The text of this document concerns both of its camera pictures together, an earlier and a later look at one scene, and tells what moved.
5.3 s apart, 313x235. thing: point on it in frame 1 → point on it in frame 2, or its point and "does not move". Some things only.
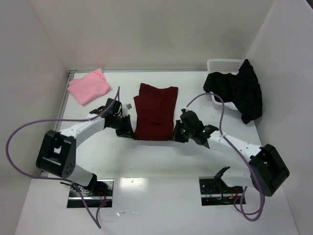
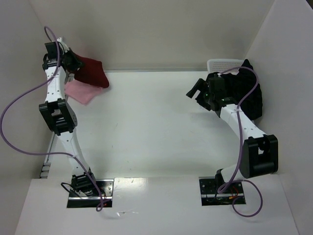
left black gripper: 122,127 → 73,61
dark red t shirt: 155,107 → 92,72
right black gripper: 179,132 → 200,90
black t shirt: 242,89 does not move
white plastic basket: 228,66 does not move
